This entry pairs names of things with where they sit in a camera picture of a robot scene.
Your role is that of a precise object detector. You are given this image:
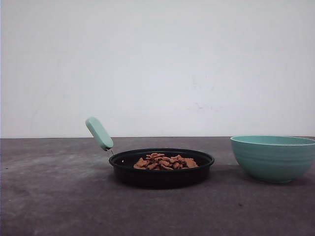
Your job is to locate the pile of brown beef cubes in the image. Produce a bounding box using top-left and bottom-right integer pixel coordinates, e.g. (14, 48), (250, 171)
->
(133, 153), (198, 171)

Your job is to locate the black frying pan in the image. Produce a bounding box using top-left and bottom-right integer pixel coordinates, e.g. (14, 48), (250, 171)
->
(85, 117), (216, 189)

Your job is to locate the teal ceramic bowl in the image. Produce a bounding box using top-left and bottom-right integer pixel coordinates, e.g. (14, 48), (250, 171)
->
(230, 135), (315, 183)

